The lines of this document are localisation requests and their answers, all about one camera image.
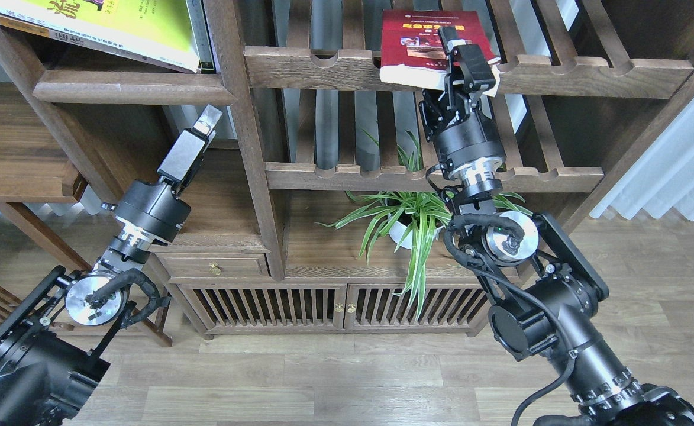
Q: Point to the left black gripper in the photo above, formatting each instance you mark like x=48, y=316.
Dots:
x=153, y=211

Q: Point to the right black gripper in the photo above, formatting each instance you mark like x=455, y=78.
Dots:
x=465, y=141

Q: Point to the red book white pages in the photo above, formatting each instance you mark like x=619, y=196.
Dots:
x=412, y=52

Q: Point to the yellow green book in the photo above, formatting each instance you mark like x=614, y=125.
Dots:
x=160, y=30

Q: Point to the dark maroon book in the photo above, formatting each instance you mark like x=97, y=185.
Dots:
x=29, y=27

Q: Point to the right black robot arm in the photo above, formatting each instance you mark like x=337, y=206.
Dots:
x=542, y=291

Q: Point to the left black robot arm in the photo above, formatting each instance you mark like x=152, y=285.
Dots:
x=43, y=379

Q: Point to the dark wooden bookshelf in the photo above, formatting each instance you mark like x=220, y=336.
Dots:
x=586, y=86

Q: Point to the green spider plant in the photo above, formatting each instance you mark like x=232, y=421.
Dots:
x=377, y=207

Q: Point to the white plant pot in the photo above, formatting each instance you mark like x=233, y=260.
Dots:
x=414, y=231

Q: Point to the white curtain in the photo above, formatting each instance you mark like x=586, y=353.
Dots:
x=662, y=179

